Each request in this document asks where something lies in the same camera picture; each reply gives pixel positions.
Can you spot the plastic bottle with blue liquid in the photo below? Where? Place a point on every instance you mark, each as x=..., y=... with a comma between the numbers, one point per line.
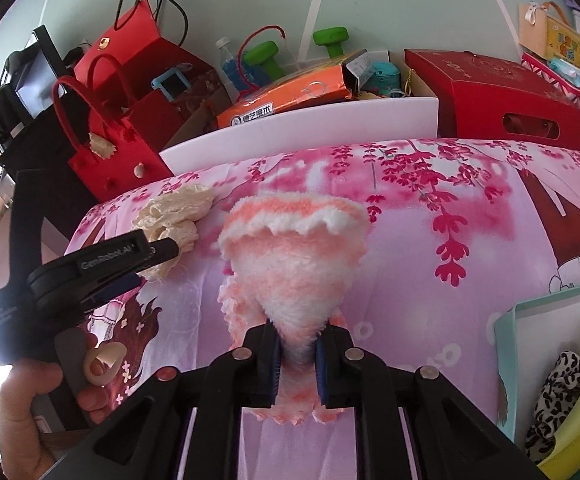
x=227, y=67

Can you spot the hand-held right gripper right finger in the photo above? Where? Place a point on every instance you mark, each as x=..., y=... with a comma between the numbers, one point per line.
x=321, y=375

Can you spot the light blue wipes packet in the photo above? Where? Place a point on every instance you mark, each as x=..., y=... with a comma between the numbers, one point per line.
x=572, y=74

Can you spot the green dumbbell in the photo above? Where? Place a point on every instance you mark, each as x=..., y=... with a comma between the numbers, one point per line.
x=331, y=40
x=265, y=57

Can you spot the person's left hand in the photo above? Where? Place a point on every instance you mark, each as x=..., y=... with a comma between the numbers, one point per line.
x=24, y=410

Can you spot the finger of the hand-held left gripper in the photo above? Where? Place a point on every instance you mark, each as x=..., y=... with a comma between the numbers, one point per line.
x=114, y=290
x=119, y=257

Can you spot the green dumbbells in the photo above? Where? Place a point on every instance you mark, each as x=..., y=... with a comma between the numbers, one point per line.
x=250, y=42

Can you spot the white headboard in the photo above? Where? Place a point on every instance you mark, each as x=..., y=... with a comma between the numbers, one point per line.
x=295, y=125

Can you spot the teal small case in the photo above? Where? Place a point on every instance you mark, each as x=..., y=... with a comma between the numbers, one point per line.
x=385, y=77

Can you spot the red gift box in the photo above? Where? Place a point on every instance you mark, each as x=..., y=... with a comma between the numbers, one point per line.
x=485, y=90

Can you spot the pink cartoon printed bedsheet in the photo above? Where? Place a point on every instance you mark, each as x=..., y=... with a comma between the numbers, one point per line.
x=420, y=260

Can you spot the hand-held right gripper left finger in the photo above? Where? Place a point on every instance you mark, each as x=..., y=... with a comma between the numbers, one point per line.
x=271, y=370

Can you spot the blue framed toy device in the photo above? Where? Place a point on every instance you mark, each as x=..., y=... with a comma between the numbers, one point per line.
x=167, y=85

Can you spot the black appliance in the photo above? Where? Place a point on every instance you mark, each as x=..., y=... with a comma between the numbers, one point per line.
x=29, y=85

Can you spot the leopard print scrunchie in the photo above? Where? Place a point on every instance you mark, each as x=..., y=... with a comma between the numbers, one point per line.
x=565, y=375

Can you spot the shallow teal-edged white box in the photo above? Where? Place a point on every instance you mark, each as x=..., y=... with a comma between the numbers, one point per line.
x=525, y=340

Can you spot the open cardboard box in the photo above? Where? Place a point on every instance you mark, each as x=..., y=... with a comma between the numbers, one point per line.
x=420, y=87

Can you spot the dark cabinet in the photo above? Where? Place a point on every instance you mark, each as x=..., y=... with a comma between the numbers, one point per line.
x=54, y=185

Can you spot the red paper gift bag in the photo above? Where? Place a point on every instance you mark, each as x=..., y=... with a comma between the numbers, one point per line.
x=134, y=35

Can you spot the red felt handbag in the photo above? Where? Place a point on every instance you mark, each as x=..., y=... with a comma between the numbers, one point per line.
x=119, y=160

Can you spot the orange cardboard box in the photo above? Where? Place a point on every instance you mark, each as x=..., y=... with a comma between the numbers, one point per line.
x=280, y=100

